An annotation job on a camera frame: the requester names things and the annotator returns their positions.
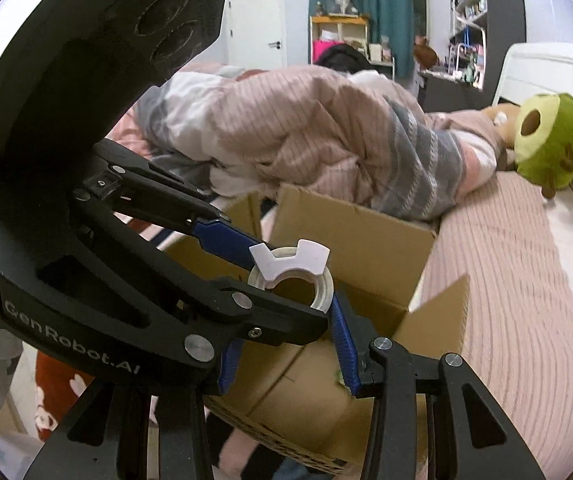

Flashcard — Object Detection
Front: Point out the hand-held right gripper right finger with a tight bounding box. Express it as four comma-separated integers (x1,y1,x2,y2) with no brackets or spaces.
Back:
329,302,535,480

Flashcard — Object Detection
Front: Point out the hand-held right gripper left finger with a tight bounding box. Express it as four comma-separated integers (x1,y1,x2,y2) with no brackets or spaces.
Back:
24,339,243,480

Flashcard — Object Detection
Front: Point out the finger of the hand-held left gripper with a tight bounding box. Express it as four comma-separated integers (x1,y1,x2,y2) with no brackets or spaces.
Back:
70,140,268,272
36,194,328,367

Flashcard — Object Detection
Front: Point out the clear tape roll white cutter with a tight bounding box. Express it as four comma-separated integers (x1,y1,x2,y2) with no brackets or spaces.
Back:
246,238,336,312

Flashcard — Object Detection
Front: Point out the cardboard box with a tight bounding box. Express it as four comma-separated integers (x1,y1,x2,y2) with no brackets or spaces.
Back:
161,182,470,480

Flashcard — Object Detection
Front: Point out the pink grey striped duvet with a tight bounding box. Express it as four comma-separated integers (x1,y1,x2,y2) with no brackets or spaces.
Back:
106,62,500,222

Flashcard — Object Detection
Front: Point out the pink ribbed bed sheet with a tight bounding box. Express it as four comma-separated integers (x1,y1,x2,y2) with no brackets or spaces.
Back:
417,170,573,480

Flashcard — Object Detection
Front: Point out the white door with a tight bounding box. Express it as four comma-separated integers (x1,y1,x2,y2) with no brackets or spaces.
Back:
226,0,287,68

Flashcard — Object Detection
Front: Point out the black bag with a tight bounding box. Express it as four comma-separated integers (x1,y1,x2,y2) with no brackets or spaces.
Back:
315,43,378,81

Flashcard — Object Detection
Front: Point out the yellow topped white shelf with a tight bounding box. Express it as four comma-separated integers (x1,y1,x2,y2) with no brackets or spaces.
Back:
310,15,371,63

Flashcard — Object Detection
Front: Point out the beige plush toy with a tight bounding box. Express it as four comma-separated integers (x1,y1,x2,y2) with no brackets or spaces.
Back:
481,102,522,152

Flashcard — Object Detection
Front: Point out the brown plush toy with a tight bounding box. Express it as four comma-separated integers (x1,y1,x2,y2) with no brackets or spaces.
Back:
413,35,440,68

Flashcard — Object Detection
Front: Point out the green avocado plush toy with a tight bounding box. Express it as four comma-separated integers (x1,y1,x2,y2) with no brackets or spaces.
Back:
513,92,573,199

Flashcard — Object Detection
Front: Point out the cluttered bookshelf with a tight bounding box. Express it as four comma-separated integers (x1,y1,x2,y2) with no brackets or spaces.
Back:
448,0,490,92

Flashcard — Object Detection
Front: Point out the white headboard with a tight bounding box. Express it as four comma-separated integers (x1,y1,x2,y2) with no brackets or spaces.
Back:
491,42,573,281

